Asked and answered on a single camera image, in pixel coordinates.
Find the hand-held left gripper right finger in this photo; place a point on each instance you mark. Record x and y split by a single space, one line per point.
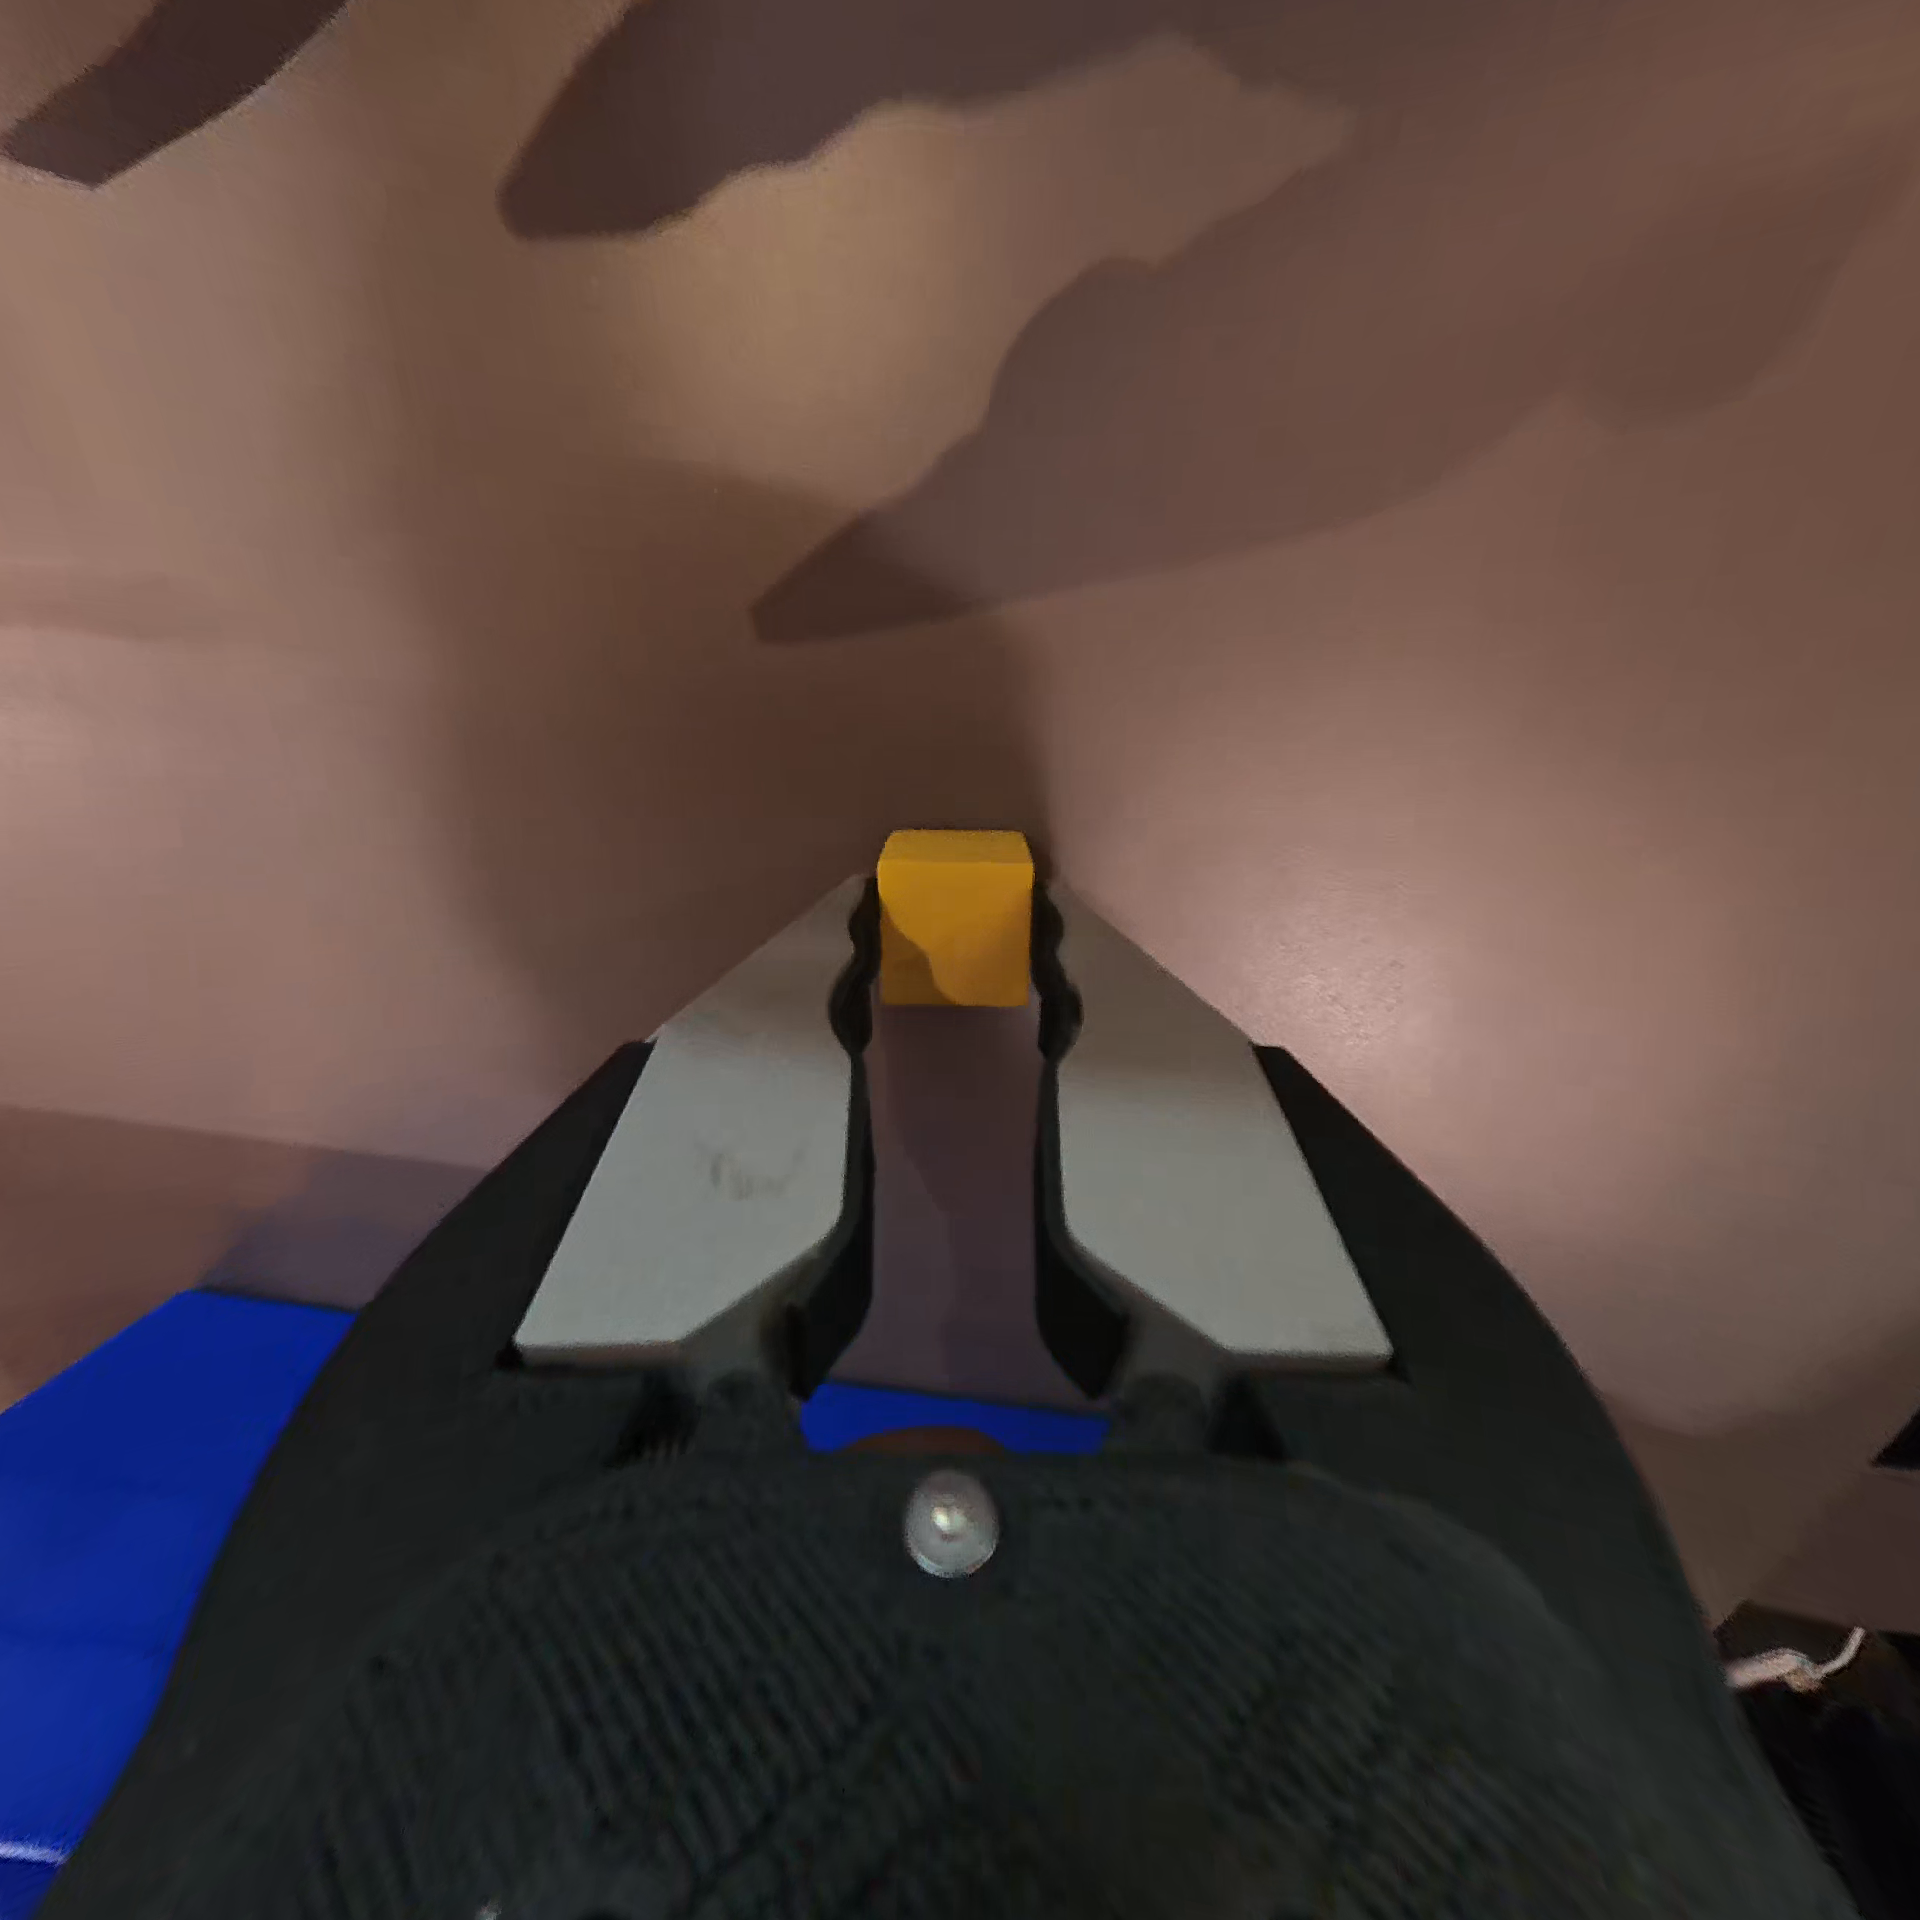
1202 1202

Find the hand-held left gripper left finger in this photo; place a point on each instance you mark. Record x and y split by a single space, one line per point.
704 1202

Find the yellow block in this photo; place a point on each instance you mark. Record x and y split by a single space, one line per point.
961 916

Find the blue plastic bin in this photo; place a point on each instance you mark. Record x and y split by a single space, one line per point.
121 1470

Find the dark cloth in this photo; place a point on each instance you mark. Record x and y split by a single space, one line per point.
1845 1802

